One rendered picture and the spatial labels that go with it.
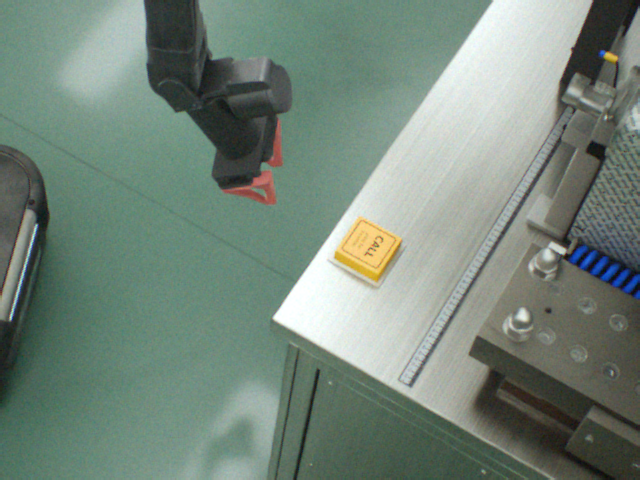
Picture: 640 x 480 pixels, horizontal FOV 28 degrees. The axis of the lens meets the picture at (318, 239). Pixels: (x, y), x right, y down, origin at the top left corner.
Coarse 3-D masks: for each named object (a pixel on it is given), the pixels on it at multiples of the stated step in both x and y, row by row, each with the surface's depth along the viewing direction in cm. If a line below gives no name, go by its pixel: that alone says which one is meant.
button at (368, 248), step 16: (368, 224) 177; (352, 240) 176; (368, 240) 176; (384, 240) 176; (400, 240) 177; (336, 256) 176; (352, 256) 174; (368, 256) 175; (384, 256) 175; (368, 272) 174
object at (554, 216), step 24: (600, 96) 158; (576, 120) 163; (600, 120) 158; (576, 144) 164; (600, 144) 162; (576, 168) 169; (600, 168) 171; (576, 192) 173; (528, 216) 182; (552, 216) 179
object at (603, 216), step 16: (608, 176) 154; (624, 176) 152; (592, 192) 158; (608, 192) 156; (624, 192) 154; (592, 208) 160; (608, 208) 158; (624, 208) 157; (576, 224) 164; (592, 224) 162; (608, 224) 161; (624, 224) 159; (592, 240) 165; (608, 240) 163; (624, 240) 161; (608, 256) 166; (624, 256) 164
